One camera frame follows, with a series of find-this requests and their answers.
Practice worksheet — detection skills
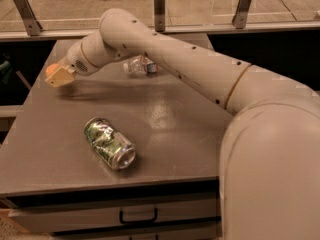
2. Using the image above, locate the lower grey drawer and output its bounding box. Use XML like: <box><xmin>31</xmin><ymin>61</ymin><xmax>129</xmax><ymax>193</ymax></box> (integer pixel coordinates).
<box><xmin>53</xmin><ymin>222</ymin><xmax>222</xmax><ymax>240</ymax></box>

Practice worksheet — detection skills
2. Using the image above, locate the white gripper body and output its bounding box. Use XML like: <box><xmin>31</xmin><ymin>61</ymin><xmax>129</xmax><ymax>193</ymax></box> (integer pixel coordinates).
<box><xmin>59</xmin><ymin>40</ymin><xmax>99</xmax><ymax>76</ymax></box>

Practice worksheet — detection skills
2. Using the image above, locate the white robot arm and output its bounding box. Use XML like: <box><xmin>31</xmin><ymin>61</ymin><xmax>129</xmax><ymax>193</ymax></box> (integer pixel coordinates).
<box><xmin>46</xmin><ymin>8</ymin><xmax>320</xmax><ymax>240</ymax></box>

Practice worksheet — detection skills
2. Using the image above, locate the middle metal railing bracket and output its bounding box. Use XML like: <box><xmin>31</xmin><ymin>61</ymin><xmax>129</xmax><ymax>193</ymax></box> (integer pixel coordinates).
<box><xmin>154</xmin><ymin>0</ymin><xmax>165</xmax><ymax>32</ymax></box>

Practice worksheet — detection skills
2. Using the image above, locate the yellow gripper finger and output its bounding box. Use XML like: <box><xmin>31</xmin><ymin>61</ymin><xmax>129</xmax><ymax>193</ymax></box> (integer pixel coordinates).
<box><xmin>45</xmin><ymin>65</ymin><xmax>75</xmax><ymax>87</ymax></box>

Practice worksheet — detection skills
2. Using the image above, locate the crushed green aluminium can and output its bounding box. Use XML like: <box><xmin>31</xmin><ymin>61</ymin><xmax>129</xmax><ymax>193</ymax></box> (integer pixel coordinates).
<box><xmin>84</xmin><ymin>118</ymin><xmax>136</xmax><ymax>170</ymax></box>

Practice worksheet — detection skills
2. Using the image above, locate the right metal railing bracket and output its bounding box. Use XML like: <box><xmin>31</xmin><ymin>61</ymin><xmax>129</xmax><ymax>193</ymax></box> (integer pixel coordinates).
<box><xmin>232</xmin><ymin>0</ymin><xmax>252</xmax><ymax>29</ymax></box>

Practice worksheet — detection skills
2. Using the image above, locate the black floor cable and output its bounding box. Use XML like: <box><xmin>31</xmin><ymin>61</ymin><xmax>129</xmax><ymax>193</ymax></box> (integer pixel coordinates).
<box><xmin>275</xmin><ymin>0</ymin><xmax>298</xmax><ymax>22</ymax></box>

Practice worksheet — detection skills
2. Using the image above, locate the upper grey drawer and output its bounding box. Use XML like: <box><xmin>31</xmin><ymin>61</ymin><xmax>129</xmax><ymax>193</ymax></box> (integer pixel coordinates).
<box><xmin>9</xmin><ymin>198</ymin><xmax>220</xmax><ymax>233</ymax></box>

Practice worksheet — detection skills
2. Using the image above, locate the orange fruit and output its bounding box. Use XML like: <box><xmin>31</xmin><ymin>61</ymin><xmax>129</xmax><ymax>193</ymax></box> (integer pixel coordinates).
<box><xmin>46</xmin><ymin>63</ymin><xmax>58</xmax><ymax>77</ymax></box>

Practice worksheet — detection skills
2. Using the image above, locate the metal railing base rail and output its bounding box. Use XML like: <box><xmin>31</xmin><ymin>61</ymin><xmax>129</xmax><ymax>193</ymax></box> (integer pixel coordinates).
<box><xmin>0</xmin><ymin>20</ymin><xmax>320</xmax><ymax>42</ymax></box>

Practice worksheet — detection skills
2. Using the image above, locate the clear plastic water bottle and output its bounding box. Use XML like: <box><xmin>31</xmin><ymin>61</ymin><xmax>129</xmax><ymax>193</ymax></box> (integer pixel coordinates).
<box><xmin>123</xmin><ymin>55</ymin><xmax>158</xmax><ymax>76</ymax></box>

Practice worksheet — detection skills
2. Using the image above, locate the metal railing bracket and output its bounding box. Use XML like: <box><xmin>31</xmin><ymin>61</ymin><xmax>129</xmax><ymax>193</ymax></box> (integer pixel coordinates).
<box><xmin>13</xmin><ymin>0</ymin><xmax>42</xmax><ymax>36</ymax></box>
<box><xmin>154</xmin><ymin>0</ymin><xmax>165</xmax><ymax>32</ymax></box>
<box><xmin>232</xmin><ymin>0</ymin><xmax>252</xmax><ymax>29</ymax></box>

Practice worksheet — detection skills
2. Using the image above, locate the black upper drawer handle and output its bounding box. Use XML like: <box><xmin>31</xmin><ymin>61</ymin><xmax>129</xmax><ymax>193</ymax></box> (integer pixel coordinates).
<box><xmin>119</xmin><ymin>208</ymin><xmax>158</xmax><ymax>225</ymax></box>

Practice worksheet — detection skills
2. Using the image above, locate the left metal railing bracket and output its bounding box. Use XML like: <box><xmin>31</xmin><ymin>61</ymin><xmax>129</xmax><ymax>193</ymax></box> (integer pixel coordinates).
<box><xmin>13</xmin><ymin>0</ymin><xmax>42</xmax><ymax>36</ymax></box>

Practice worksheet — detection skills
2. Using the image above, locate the grey drawer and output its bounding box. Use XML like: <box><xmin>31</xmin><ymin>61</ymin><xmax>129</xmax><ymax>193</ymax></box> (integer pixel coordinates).
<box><xmin>53</xmin><ymin>222</ymin><xmax>222</xmax><ymax>240</ymax></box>
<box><xmin>9</xmin><ymin>198</ymin><xmax>220</xmax><ymax>233</ymax></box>

